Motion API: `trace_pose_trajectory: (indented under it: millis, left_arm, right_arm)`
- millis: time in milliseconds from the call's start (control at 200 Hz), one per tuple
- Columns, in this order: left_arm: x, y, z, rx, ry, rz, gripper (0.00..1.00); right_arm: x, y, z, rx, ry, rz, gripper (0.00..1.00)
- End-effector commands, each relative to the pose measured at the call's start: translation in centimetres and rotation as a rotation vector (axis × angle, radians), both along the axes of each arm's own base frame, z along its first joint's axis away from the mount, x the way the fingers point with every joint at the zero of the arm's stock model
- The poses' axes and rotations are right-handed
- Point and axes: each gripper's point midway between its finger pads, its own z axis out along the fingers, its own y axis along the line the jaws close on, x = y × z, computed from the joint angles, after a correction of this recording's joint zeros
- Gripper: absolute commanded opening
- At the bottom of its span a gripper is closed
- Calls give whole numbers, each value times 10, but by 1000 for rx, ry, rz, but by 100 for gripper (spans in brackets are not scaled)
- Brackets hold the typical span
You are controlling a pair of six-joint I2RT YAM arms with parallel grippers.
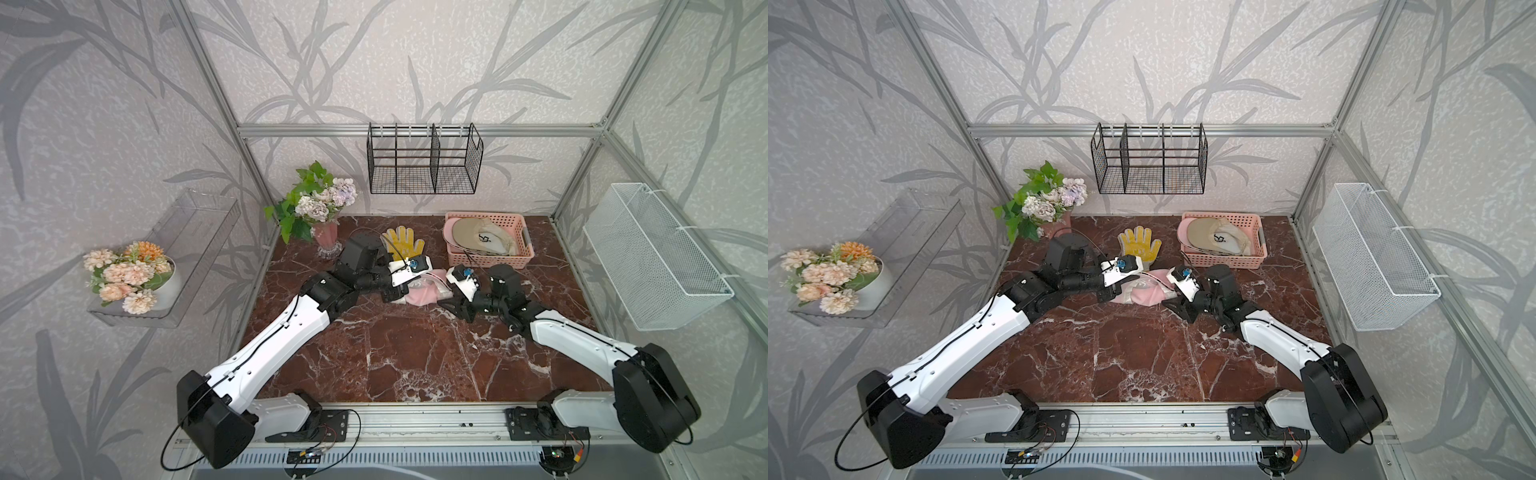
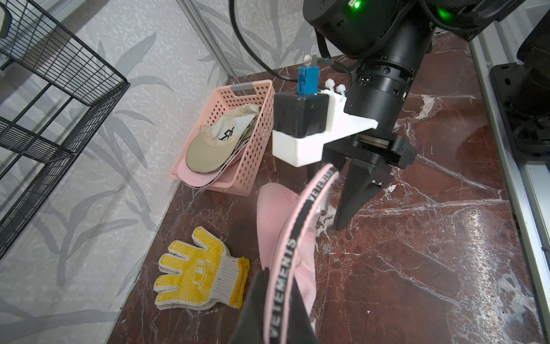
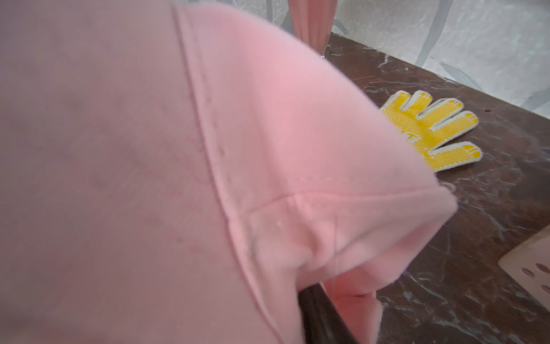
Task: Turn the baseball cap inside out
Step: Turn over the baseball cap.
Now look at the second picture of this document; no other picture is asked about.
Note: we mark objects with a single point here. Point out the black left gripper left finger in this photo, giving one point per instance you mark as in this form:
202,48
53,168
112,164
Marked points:
249,328

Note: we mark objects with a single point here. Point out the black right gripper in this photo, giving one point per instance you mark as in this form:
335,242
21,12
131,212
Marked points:
381,85

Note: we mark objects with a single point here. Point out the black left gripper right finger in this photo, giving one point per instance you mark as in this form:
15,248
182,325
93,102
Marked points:
300,329

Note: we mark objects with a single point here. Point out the pink baseball cap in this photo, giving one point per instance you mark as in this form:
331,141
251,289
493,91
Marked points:
286,234

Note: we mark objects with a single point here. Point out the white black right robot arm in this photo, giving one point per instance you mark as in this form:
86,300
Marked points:
388,41

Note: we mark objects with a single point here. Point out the beige baseball cap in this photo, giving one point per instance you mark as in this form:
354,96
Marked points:
215,144

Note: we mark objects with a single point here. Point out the pink cap in basket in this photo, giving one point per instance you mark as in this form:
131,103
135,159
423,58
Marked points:
197,180

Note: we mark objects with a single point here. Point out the yellow white work gloves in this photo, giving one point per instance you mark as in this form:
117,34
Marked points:
200,275

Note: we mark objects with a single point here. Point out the pink plastic basket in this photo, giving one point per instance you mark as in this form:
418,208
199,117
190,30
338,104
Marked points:
238,179

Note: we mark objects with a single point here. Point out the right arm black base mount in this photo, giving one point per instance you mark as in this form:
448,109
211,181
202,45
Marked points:
522,92

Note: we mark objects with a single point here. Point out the black wire wall basket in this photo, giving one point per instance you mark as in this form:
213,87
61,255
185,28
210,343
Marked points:
42,136

